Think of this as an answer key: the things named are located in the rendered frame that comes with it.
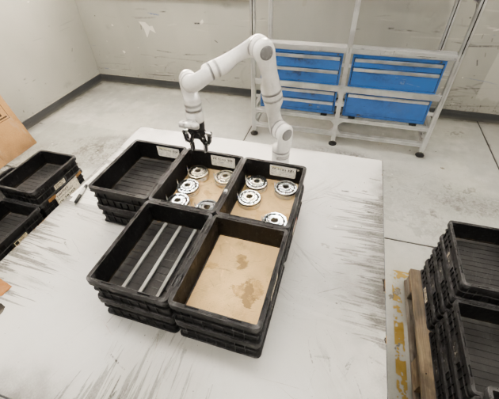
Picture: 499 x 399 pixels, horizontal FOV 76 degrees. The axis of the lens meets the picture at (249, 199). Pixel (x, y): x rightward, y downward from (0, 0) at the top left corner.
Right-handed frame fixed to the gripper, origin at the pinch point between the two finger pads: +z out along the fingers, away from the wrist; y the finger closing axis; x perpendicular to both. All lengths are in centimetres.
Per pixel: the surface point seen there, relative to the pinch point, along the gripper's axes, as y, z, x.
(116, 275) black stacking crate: 9, 17, 62
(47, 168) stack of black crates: 130, 52, -18
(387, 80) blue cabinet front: -91, 31, -180
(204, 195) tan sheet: -5.6, 17.2, 11.9
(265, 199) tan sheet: -33.5, 17.1, 6.8
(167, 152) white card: 22.7, 11.4, -7.4
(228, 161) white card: -10.8, 10.8, -7.4
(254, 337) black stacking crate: -47, 15, 70
